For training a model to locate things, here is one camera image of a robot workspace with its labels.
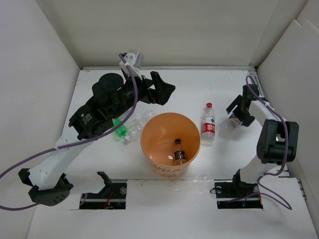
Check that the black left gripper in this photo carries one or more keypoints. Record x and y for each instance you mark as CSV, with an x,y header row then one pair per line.
x,y
162,91

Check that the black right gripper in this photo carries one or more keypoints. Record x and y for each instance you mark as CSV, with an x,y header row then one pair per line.
x,y
246,120

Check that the clear bottle blue orange label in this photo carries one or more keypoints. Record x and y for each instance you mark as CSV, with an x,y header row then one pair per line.
x,y
228,126

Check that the clear bottle black cap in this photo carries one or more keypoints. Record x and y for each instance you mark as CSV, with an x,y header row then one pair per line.
x,y
179,155

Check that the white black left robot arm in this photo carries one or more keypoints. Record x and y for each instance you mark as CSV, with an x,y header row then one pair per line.
x,y
112,96

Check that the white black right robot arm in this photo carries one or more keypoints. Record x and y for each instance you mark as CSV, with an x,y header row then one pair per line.
x,y
277,143

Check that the orange plastic bin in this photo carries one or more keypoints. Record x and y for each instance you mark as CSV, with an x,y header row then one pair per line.
x,y
158,143

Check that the clear bottle red label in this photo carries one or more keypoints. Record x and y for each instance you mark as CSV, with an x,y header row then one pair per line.
x,y
208,125

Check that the clear crushed unlabelled bottle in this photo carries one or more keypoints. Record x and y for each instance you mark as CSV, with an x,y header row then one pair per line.
x,y
136,126

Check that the green plastic soda bottle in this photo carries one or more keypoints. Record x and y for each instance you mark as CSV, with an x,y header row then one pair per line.
x,y
122,130

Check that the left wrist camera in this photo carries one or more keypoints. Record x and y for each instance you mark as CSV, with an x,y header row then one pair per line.
x,y
133,59

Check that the side aluminium rail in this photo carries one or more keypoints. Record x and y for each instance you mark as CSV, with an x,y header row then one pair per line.
x,y
277,143

